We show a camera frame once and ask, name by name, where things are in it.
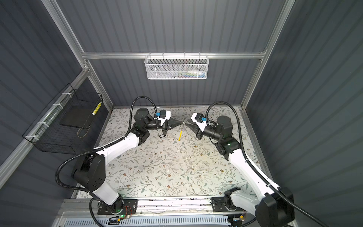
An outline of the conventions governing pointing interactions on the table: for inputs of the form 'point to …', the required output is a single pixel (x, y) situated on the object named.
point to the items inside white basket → (189, 74)
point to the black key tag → (162, 135)
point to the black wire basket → (47, 134)
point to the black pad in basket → (76, 116)
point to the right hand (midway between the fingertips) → (190, 122)
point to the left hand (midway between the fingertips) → (182, 121)
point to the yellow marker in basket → (94, 112)
